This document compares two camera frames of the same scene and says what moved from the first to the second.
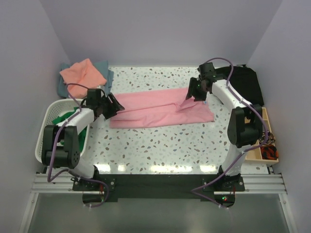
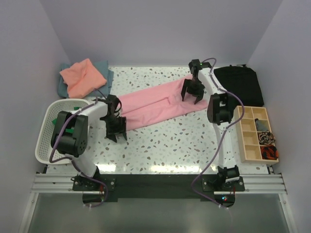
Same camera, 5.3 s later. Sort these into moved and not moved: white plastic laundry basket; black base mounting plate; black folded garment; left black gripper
Moved: left black gripper
Not moved: black base mounting plate; black folded garment; white plastic laundry basket
